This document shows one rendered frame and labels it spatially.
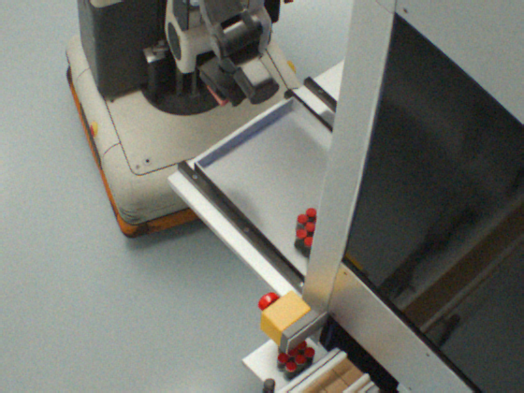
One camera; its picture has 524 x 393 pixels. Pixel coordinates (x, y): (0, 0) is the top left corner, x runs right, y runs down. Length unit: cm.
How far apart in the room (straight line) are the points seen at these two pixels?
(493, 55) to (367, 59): 25
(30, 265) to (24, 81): 71
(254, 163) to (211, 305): 89
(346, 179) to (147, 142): 146
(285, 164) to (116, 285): 99
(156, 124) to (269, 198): 90
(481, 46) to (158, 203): 189
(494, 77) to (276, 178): 108
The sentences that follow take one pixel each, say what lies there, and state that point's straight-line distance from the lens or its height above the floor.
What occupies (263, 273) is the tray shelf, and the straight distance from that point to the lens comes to 205.
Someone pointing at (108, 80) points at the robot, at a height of 38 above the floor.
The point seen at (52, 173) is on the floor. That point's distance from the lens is 325.
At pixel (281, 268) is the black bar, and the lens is 204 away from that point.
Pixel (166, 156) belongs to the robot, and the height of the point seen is 28.
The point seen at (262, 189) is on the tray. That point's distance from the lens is 215.
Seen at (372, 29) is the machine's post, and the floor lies 175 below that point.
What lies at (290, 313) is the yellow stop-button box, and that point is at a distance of 185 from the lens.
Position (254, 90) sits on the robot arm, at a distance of 180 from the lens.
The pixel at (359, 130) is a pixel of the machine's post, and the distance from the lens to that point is 143.
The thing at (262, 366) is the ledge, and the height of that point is 88.
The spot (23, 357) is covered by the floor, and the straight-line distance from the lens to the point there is 296.
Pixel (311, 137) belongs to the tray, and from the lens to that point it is 222.
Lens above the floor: 269
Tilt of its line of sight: 57 degrees down
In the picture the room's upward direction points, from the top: 6 degrees clockwise
